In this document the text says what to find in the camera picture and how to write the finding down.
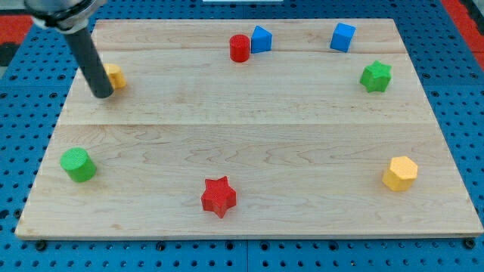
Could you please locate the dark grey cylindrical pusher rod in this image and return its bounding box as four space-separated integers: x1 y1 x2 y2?
64 27 113 98

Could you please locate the yellow heart block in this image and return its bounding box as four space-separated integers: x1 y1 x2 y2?
104 63 127 89

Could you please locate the green cylinder block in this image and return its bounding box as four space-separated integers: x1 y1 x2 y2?
60 147 97 183

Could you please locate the red cylinder block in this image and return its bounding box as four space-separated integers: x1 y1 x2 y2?
229 34 250 63

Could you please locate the blue triangle block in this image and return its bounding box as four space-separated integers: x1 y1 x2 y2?
250 26 272 54

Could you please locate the light wooden board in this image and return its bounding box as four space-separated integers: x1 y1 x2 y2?
16 19 483 240

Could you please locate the red star block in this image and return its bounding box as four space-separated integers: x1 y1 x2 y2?
200 176 237 218

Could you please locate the blue cube block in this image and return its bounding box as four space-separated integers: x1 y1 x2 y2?
330 23 356 53

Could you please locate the green star block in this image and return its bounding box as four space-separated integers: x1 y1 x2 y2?
360 60 392 93

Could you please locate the yellow hexagon block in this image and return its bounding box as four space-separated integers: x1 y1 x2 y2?
382 156 418 191

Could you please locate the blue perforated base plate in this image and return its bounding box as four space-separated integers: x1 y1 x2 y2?
1 1 483 271

